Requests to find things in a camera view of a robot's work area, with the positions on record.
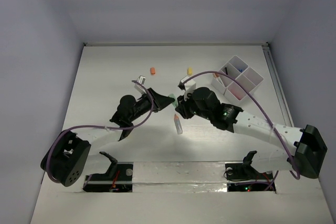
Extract aluminium rail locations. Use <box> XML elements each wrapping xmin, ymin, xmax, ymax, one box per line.
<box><xmin>262</xmin><ymin>46</ymin><xmax>293</xmax><ymax>126</ymax></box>

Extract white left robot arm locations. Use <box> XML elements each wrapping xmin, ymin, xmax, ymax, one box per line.
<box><xmin>40</xmin><ymin>88</ymin><xmax>175</xmax><ymax>187</ymax></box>

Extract yellow highlighter cap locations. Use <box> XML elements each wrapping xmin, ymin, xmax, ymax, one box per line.
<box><xmin>187</xmin><ymin>67</ymin><xmax>193</xmax><ymax>76</ymax></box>

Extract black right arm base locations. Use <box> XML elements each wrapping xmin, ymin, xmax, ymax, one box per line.
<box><xmin>223</xmin><ymin>151</ymin><xmax>276</xmax><ymax>192</ymax></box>

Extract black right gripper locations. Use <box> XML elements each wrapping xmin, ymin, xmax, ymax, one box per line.
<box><xmin>175</xmin><ymin>88</ymin><xmax>212</xmax><ymax>121</ymax></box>

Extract white divided organizer tray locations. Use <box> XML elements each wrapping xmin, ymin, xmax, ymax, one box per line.
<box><xmin>211</xmin><ymin>55</ymin><xmax>264</xmax><ymax>105</ymax></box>

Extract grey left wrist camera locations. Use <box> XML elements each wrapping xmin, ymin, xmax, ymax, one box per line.
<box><xmin>132</xmin><ymin>75</ymin><xmax>146</xmax><ymax>95</ymax></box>

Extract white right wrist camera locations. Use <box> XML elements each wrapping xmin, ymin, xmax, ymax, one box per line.
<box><xmin>178</xmin><ymin>76</ymin><xmax>196</xmax><ymax>101</ymax></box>

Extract green correction tape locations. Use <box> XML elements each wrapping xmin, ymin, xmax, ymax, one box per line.
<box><xmin>167</xmin><ymin>93</ymin><xmax>180</xmax><ymax>109</ymax></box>

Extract purple cable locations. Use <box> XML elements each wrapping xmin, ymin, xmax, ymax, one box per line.
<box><xmin>47</xmin><ymin>78</ymin><xmax>154</xmax><ymax>184</ymax></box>
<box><xmin>181</xmin><ymin>70</ymin><xmax>301</xmax><ymax>192</ymax></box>

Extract grey orange-tip marker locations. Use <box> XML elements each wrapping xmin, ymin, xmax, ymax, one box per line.
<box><xmin>174</xmin><ymin>114</ymin><xmax>183</xmax><ymax>135</ymax></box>

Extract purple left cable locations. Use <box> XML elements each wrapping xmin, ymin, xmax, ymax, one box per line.
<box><xmin>47</xmin><ymin>78</ymin><xmax>154</xmax><ymax>184</ymax></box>

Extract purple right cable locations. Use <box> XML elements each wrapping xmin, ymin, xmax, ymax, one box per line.
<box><xmin>181</xmin><ymin>70</ymin><xmax>301</xmax><ymax>192</ymax></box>

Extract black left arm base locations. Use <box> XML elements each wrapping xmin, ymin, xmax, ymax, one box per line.
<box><xmin>82</xmin><ymin>152</ymin><xmax>133</xmax><ymax>193</ymax></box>

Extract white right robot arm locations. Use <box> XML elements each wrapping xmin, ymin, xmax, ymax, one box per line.
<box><xmin>175</xmin><ymin>87</ymin><xmax>328</xmax><ymax>179</ymax></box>

